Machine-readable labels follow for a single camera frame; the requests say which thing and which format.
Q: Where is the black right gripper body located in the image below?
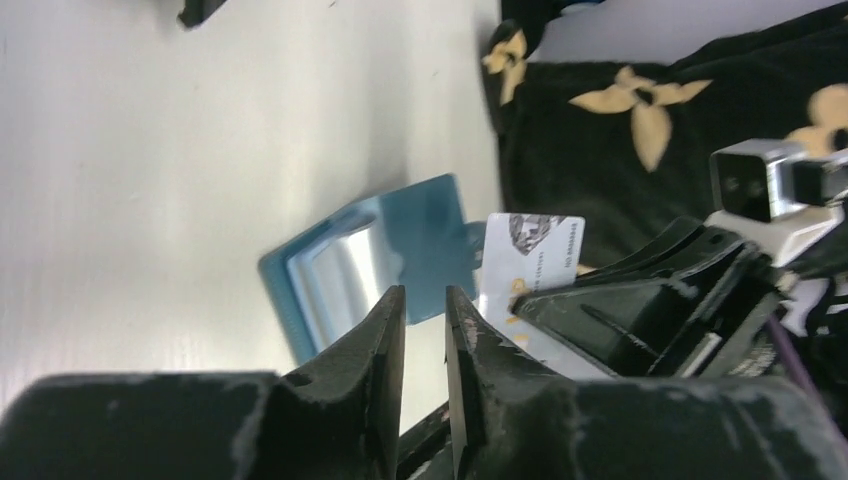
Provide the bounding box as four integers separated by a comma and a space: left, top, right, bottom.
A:
649, 245, 785, 378

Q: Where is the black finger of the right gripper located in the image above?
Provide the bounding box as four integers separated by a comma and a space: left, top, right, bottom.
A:
511, 217, 746, 377

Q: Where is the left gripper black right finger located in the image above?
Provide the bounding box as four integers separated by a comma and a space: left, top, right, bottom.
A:
445, 286, 570, 479

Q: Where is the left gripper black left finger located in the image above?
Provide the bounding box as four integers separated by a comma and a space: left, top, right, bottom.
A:
281, 286, 406, 479

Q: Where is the blue leather card holder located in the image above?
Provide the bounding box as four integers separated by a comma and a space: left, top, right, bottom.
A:
258, 174, 485, 365

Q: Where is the black plastic card bin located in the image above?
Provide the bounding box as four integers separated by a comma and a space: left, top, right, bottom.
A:
177, 0, 227, 30

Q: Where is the black floral fleece blanket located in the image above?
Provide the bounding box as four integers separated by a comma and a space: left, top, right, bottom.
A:
481, 2, 847, 268

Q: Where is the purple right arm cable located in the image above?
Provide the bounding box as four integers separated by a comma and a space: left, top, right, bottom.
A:
765, 311, 848, 439

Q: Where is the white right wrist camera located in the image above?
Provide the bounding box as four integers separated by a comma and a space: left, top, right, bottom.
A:
705, 139, 847, 267

